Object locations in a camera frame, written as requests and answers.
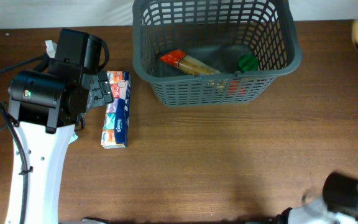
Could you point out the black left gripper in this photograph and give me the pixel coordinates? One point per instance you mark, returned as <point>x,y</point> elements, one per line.
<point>101,86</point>

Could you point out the Kleenex tissue multipack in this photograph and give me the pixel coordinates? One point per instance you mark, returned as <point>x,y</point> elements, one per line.
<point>116,122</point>

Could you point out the teal tissue pocket pack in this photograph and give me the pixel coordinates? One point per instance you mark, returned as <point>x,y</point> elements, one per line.
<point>73,138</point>

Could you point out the spaghetti pasta package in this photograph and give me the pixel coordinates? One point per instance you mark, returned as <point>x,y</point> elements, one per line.
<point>192,66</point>

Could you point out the grey plastic mesh basket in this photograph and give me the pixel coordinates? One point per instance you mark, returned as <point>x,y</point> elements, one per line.
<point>217,33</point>

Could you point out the small green object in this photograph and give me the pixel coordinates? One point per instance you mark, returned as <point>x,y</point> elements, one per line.
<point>248,63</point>

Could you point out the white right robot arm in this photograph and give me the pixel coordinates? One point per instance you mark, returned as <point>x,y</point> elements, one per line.
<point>338,203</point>

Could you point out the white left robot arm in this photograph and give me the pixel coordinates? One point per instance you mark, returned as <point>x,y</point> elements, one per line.
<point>45,105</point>

